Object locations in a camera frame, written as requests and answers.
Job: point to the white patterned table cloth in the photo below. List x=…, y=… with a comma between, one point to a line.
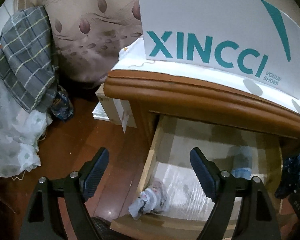
x=133, y=58

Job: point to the brown cardboard box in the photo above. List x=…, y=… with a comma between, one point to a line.
x=118, y=111

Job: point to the light wooden drawer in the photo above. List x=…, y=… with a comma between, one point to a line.
x=168, y=162

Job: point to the white flat box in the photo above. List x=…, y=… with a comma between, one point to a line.
x=99, y=113

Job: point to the dark plaid slipper foot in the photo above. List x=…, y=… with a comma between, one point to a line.
x=103, y=228

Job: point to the beige leaf print bedsheet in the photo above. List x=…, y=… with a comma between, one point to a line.
x=89, y=34

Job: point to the brown wooden nightstand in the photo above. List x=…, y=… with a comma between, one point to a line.
x=150, y=94

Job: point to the dark blue printed bag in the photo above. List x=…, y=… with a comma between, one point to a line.
x=61, y=107

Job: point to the dark navy underwear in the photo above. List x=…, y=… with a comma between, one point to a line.
x=290, y=178

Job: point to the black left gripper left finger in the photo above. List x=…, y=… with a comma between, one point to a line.
x=43, y=218

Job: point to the white patterned underwear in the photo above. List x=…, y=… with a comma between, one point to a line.
x=154, y=199

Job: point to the white XINCCI shoe box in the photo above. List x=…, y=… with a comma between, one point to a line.
x=259, y=39

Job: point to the grey plaid blanket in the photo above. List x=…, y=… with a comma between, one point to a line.
x=27, y=59

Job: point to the white sheer dotted fabric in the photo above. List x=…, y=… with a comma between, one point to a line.
x=19, y=135

